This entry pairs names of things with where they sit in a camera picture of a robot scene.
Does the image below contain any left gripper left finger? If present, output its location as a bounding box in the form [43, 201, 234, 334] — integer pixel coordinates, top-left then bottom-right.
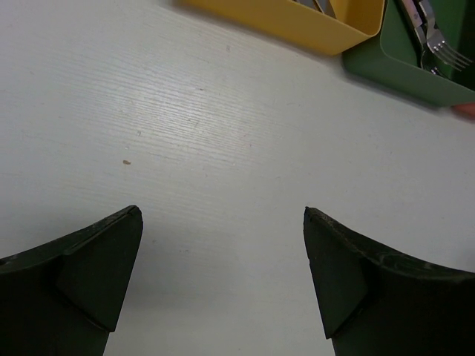
[1, 205, 143, 355]

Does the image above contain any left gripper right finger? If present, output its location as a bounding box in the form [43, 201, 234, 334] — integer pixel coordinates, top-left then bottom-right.
[304, 208, 474, 355]

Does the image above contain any black patterned handle fork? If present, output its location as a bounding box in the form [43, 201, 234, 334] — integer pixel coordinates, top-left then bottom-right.
[415, 1, 473, 71]

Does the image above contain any teal handled knife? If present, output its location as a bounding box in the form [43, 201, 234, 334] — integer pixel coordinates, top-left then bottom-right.
[315, 0, 335, 18]

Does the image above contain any pink handled fork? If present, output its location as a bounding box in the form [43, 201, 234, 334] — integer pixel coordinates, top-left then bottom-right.
[397, 0, 442, 76]

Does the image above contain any black patterned handle knife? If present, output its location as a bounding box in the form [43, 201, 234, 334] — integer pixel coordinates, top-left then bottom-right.
[296, 0, 321, 12]

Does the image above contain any red paper box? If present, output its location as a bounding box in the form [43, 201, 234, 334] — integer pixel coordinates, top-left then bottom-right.
[453, 102, 475, 119]

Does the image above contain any green paper box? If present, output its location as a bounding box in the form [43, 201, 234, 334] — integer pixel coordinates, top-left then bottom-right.
[342, 1, 474, 108]

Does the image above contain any yellow paper box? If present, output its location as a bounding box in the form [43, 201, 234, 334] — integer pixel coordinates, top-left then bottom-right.
[177, 0, 385, 56]

